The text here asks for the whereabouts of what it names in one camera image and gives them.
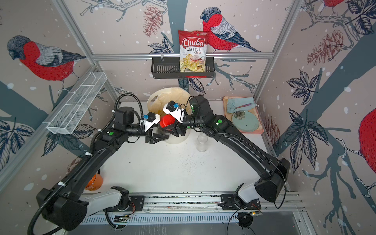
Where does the red-lidded glass jar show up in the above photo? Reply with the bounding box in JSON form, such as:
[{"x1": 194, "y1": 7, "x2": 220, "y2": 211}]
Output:
[{"x1": 153, "y1": 124, "x2": 171, "y2": 139}]

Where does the glass jar with tea leaves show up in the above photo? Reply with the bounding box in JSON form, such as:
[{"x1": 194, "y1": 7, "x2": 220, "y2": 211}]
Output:
[{"x1": 196, "y1": 133, "x2": 208, "y2": 152}]

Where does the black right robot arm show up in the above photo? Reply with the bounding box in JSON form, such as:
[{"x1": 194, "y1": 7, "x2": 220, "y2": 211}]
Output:
[{"x1": 161, "y1": 95, "x2": 290, "y2": 203}]

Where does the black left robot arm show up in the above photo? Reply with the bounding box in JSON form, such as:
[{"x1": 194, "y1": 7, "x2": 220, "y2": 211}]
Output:
[{"x1": 27, "y1": 107, "x2": 168, "y2": 235}]

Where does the cream waste bin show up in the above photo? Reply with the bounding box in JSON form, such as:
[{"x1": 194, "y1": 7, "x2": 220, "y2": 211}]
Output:
[{"x1": 147, "y1": 87, "x2": 190, "y2": 144}]

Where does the teal folded cloth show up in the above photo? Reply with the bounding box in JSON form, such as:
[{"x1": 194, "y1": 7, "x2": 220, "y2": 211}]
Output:
[{"x1": 226, "y1": 98, "x2": 257, "y2": 113}]

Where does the mint green flower plate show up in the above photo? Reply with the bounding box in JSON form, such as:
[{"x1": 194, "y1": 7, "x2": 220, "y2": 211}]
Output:
[{"x1": 232, "y1": 111, "x2": 259, "y2": 132}]

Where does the pink plastic tray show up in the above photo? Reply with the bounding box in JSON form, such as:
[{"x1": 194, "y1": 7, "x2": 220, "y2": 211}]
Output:
[{"x1": 223, "y1": 96, "x2": 264, "y2": 134}]

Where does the orange cup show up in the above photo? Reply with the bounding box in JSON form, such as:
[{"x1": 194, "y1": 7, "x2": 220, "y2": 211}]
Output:
[{"x1": 85, "y1": 173, "x2": 103, "y2": 191}]

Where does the Chuba cassava chips bag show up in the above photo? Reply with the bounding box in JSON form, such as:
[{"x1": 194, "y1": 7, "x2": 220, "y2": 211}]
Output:
[{"x1": 178, "y1": 30, "x2": 209, "y2": 72}]

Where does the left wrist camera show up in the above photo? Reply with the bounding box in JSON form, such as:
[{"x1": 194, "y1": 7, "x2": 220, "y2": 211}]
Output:
[{"x1": 143, "y1": 112, "x2": 160, "y2": 132}]

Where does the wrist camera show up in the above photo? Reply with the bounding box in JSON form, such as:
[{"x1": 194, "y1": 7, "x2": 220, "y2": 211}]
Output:
[
  {"x1": 163, "y1": 100, "x2": 185, "y2": 123},
  {"x1": 143, "y1": 112, "x2": 160, "y2": 132}
]

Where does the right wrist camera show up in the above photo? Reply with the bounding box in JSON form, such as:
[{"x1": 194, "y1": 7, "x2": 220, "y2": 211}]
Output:
[{"x1": 163, "y1": 100, "x2": 185, "y2": 123}]

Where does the black wall basket shelf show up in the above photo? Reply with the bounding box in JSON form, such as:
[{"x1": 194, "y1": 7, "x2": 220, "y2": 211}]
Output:
[{"x1": 151, "y1": 57, "x2": 215, "y2": 79}]

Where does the white wire mesh basket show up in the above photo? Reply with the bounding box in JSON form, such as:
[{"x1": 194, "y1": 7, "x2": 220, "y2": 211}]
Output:
[{"x1": 47, "y1": 71, "x2": 107, "y2": 134}]

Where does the black corrugated cable conduit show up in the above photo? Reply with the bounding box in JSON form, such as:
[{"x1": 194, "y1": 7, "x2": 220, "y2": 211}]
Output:
[{"x1": 27, "y1": 93, "x2": 145, "y2": 235}]

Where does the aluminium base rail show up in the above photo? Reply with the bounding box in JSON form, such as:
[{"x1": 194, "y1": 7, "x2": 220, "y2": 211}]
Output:
[{"x1": 66, "y1": 190, "x2": 306, "y2": 231}]

